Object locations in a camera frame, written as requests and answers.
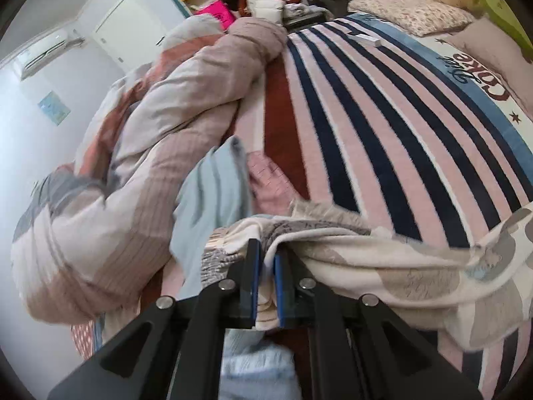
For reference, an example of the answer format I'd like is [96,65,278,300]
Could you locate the beige patterned fleece pants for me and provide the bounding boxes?
[201,200,532,350]

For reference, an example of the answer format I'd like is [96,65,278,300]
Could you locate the light blue folded garment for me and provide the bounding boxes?
[170,136,302,399]

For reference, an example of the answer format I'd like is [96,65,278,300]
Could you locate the pink beige striped comforter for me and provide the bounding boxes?
[11,15,287,325]

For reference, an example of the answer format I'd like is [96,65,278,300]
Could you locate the pink checkered garment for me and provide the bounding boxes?
[247,152,301,217]

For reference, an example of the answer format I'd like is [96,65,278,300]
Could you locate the striped pink navy blanket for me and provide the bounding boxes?
[231,15,532,398]

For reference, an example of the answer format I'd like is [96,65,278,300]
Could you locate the plain pink pillow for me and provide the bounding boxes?
[444,18,532,117]

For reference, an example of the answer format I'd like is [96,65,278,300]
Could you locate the white door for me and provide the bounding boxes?
[93,0,166,72]

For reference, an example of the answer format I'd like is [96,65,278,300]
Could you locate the floral pink pillow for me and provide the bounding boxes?
[348,0,476,37]

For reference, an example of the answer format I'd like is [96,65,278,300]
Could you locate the white cushion on chair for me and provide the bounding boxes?
[247,0,285,26]

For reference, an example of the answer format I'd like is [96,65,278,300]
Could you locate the bright pink bag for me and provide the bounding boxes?
[196,0,236,30]

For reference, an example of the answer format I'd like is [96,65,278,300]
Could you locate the green avocado plush toy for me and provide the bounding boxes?
[474,0,532,60]

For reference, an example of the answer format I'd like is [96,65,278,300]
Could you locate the blue wall poster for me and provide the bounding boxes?
[38,91,71,126]

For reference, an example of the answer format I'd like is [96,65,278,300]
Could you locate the white wall air conditioner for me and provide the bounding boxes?
[13,29,85,80]

